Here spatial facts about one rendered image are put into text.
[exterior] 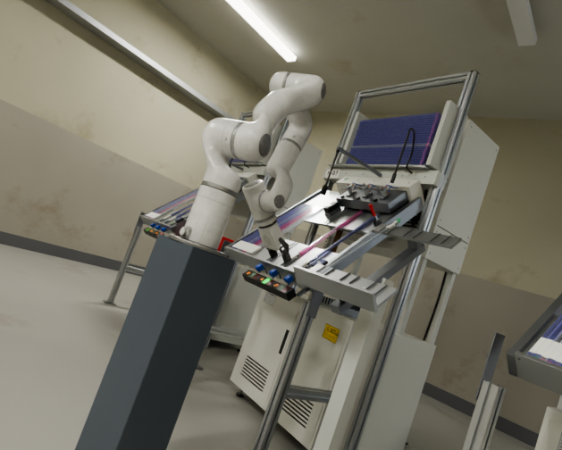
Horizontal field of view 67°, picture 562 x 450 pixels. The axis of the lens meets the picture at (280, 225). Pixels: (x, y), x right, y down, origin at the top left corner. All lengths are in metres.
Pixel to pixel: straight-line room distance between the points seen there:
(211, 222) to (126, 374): 0.49
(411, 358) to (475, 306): 2.60
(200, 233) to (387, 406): 1.32
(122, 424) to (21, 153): 3.86
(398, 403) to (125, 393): 1.37
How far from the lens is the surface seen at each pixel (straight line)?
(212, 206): 1.28
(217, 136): 1.35
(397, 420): 2.31
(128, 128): 5.32
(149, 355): 1.27
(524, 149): 5.18
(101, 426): 1.42
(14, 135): 4.88
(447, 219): 2.22
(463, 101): 2.22
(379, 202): 1.96
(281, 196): 1.47
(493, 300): 4.75
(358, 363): 1.52
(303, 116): 1.67
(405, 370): 2.22
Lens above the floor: 0.73
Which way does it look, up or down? 5 degrees up
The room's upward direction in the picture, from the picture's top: 20 degrees clockwise
